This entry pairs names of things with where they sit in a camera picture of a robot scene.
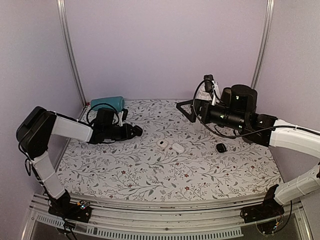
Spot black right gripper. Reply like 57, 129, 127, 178
176, 98, 247, 132

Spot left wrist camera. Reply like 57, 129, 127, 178
95, 107, 128, 127

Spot front aluminium rail base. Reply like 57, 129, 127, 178
20, 194, 313, 240

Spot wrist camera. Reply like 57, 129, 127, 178
95, 107, 128, 127
203, 74, 220, 106

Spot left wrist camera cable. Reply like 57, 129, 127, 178
86, 103, 121, 126

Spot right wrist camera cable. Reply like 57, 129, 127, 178
192, 79, 278, 138

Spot small black earbud case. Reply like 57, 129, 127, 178
215, 143, 227, 153

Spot left rear aluminium post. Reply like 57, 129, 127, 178
56, 0, 87, 107

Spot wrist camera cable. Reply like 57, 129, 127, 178
192, 79, 278, 138
86, 103, 121, 126

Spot beige earbud case with window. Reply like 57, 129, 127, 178
156, 140, 169, 149

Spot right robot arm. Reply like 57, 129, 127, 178
176, 81, 320, 218

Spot aluminium post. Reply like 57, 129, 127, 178
251, 0, 275, 89
56, 0, 87, 107

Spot right rear aluminium post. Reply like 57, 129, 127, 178
251, 0, 275, 89

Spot white ribbed ceramic vase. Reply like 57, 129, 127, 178
196, 87, 212, 101

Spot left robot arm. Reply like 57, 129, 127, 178
16, 103, 143, 217

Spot blue ceramic cup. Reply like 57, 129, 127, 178
90, 96, 125, 112

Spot tall black cylinder vase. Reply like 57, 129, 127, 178
220, 87, 232, 106

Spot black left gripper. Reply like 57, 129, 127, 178
104, 122, 140, 141

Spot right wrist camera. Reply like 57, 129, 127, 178
203, 74, 220, 106

